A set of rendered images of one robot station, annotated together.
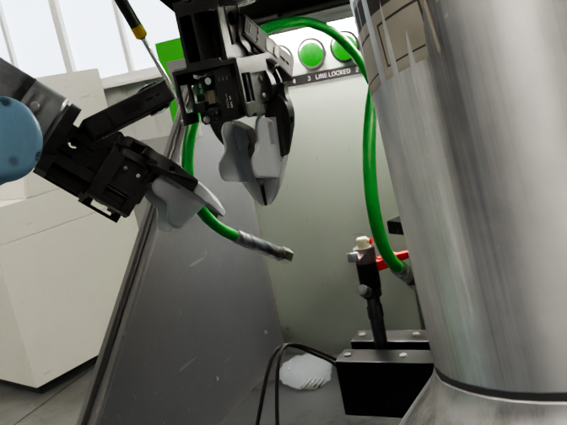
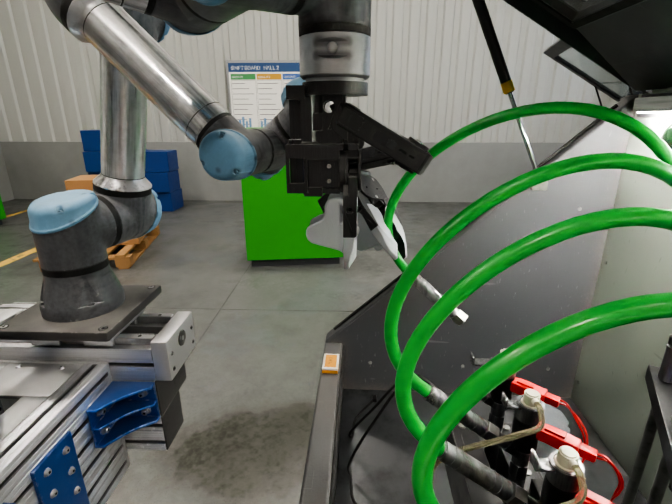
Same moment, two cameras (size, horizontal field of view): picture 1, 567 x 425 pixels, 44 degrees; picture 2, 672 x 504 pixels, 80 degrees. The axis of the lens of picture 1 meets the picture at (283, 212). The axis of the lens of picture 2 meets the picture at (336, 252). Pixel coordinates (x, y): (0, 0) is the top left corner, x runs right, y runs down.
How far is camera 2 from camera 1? 0.65 m
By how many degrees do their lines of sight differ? 63
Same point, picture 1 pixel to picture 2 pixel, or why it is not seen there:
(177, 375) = not seen: hidden behind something
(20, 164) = (221, 172)
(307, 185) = (641, 279)
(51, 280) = not seen: hidden behind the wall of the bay
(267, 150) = (333, 226)
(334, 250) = (634, 353)
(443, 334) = not seen: outside the picture
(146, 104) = (376, 155)
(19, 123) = (225, 150)
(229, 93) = (290, 170)
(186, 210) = (366, 241)
